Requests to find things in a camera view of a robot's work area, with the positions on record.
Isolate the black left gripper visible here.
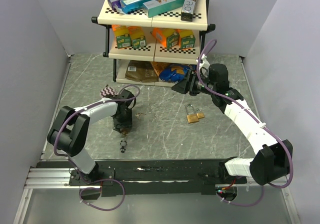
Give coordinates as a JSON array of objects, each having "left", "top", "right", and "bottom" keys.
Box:
[{"left": 112, "top": 108, "right": 132, "bottom": 132}]

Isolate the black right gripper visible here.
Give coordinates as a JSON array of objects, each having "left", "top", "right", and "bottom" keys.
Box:
[{"left": 171, "top": 69, "right": 216, "bottom": 96}]

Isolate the small brass padlock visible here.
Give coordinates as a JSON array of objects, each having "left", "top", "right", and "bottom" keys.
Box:
[{"left": 120, "top": 128, "right": 130, "bottom": 137}]

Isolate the key with panda keychain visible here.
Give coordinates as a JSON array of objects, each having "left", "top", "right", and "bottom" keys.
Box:
[{"left": 120, "top": 136, "right": 128, "bottom": 153}]

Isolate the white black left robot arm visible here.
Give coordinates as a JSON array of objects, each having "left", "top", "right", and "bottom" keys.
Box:
[{"left": 47, "top": 89, "right": 136, "bottom": 185}]

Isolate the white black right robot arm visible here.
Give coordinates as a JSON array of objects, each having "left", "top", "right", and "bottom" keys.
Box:
[{"left": 171, "top": 64, "right": 293, "bottom": 188}]

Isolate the blue chips bag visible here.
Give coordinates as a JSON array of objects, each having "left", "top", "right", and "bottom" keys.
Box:
[{"left": 159, "top": 64, "right": 196, "bottom": 82}]

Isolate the orange snack bag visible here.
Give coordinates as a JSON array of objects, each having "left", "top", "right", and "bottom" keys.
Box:
[{"left": 151, "top": 62, "right": 170, "bottom": 77}]

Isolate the purple striped sponge pad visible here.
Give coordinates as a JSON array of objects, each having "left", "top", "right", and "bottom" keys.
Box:
[{"left": 100, "top": 85, "right": 117, "bottom": 98}]

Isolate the medium brass padlock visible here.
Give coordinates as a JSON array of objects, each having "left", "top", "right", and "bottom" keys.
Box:
[{"left": 196, "top": 108, "right": 205, "bottom": 119}]

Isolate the large brass padlock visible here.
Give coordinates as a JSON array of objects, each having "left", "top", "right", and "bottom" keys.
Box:
[{"left": 185, "top": 104, "right": 199, "bottom": 124}]

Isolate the orange green box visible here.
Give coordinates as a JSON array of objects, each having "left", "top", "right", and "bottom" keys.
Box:
[
  {"left": 111, "top": 25, "right": 132, "bottom": 49},
  {"left": 152, "top": 28, "right": 179, "bottom": 49},
  {"left": 128, "top": 26, "right": 147, "bottom": 49},
  {"left": 177, "top": 29, "right": 196, "bottom": 50}
]

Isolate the brown snack bag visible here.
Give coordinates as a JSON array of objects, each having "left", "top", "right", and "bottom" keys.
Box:
[{"left": 125, "top": 60, "right": 159, "bottom": 83}]

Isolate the cream three-tier shelf rack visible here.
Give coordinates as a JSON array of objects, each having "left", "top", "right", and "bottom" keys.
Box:
[{"left": 91, "top": 0, "right": 216, "bottom": 89}]

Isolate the silver RIO box right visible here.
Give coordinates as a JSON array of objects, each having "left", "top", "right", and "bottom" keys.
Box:
[{"left": 180, "top": 0, "right": 198, "bottom": 22}]

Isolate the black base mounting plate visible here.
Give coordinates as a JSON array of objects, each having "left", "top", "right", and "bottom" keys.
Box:
[{"left": 69, "top": 159, "right": 247, "bottom": 197}]

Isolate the teal RIO box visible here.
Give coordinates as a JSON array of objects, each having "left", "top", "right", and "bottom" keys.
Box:
[{"left": 142, "top": 0, "right": 185, "bottom": 18}]

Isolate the blue toothpaste box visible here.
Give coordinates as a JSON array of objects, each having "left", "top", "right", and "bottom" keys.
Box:
[{"left": 117, "top": 0, "right": 152, "bottom": 14}]

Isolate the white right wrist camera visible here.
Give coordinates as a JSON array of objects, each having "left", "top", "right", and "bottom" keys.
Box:
[{"left": 196, "top": 54, "right": 210, "bottom": 70}]

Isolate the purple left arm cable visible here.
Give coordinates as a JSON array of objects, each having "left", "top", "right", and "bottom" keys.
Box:
[{"left": 53, "top": 84, "right": 141, "bottom": 182}]

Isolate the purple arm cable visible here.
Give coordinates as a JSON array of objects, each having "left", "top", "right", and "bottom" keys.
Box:
[
  {"left": 196, "top": 39, "right": 294, "bottom": 188},
  {"left": 53, "top": 84, "right": 141, "bottom": 182}
]

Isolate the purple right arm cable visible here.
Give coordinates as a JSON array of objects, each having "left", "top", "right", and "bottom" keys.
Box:
[{"left": 196, "top": 39, "right": 294, "bottom": 188}]

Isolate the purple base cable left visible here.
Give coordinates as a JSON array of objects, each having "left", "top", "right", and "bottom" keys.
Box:
[{"left": 79, "top": 180, "right": 126, "bottom": 211}]

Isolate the aluminium rail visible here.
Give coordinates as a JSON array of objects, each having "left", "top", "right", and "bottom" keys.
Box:
[{"left": 23, "top": 166, "right": 81, "bottom": 190}]

